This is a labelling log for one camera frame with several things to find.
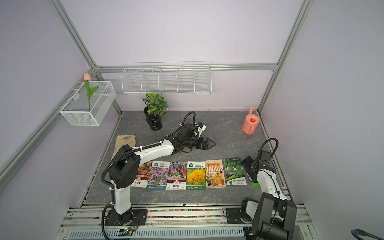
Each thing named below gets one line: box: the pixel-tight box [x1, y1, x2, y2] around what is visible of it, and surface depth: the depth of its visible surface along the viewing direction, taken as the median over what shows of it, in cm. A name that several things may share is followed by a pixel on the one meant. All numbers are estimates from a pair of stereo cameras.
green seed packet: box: [251, 181, 261, 189], surface depth 86 cm
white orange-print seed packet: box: [204, 159, 227, 189], surface depth 89 cm
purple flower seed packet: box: [146, 161, 171, 190], surface depth 88 cm
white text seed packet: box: [223, 157, 247, 186], surface depth 91 cm
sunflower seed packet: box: [186, 161, 206, 190], surface depth 89 cm
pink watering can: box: [242, 106, 260, 136], surface depth 104 cm
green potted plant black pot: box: [141, 92, 169, 131], surface depth 95 cm
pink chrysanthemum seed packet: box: [166, 161, 187, 190], surface depth 89 cm
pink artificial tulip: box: [83, 72, 100, 112], surface depth 85 cm
